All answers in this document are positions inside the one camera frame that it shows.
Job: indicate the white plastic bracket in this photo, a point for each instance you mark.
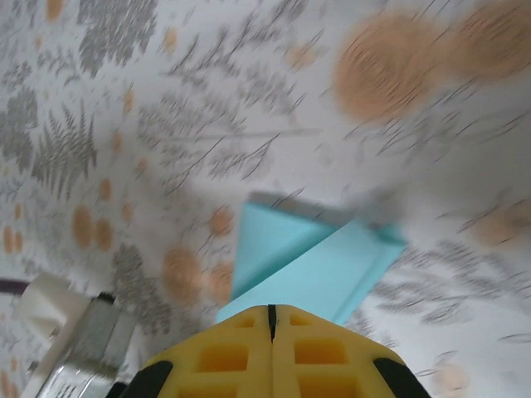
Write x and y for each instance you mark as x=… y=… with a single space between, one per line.
x=45 y=298

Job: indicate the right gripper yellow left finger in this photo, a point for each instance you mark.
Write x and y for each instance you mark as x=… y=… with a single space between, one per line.
x=220 y=365

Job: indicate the aluminium side frame rail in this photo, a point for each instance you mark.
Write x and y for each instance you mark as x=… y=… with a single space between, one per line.
x=95 y=331

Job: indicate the light blue paper sheet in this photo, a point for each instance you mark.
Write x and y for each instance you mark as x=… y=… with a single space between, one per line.
x=315 y=273

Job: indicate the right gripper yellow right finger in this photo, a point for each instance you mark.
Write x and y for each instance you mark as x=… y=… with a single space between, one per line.
x=332 y=365

